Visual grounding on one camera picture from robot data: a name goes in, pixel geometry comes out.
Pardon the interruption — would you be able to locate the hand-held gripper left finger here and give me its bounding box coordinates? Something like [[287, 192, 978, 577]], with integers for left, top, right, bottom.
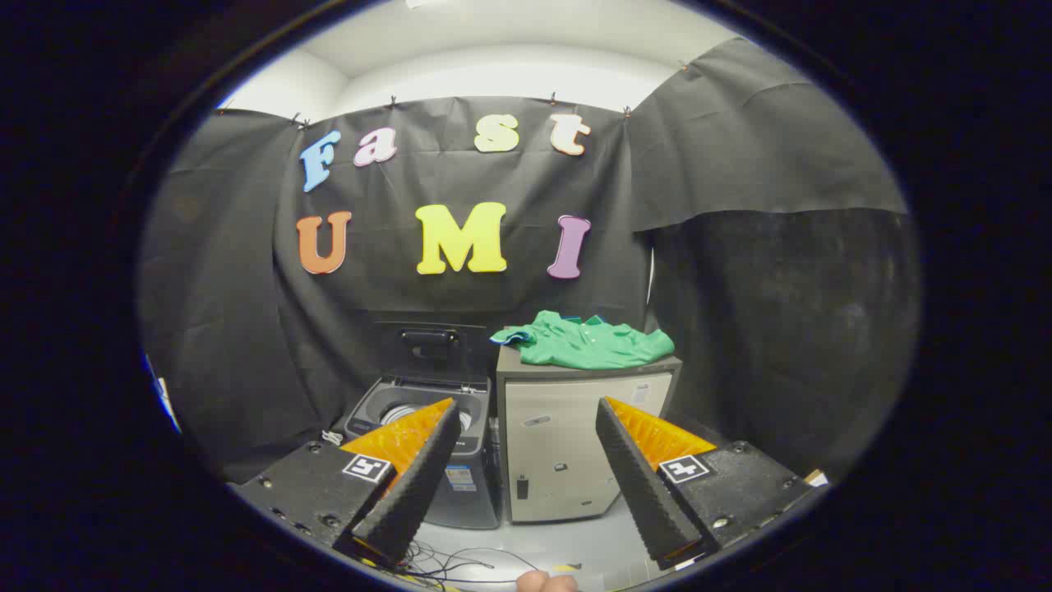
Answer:
[[230, 398, 463, 568]]

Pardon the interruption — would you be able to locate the small beige cabinet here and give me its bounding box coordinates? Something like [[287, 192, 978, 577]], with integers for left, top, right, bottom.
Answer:
[[496, 345, 683, 525]]

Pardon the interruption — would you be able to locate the thin black cable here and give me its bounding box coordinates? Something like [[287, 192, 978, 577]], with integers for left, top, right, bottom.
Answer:
[[394, 539, 543, 590]]

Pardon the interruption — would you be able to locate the green polo shirt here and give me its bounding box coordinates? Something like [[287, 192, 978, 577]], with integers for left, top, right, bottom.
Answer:
[[491, 310, 676, 370]]

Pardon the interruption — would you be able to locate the grey washing machine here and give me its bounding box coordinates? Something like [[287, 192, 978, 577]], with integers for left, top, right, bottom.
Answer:
[[345, 376, 502, 530]]

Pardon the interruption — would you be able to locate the black backdrop cloth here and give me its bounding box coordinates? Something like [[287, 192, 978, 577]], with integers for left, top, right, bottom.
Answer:
[[138, 37, 920, 486]]

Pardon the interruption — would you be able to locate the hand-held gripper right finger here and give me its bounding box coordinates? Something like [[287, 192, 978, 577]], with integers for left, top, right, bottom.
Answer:
[[595, 396, 811, 571]]

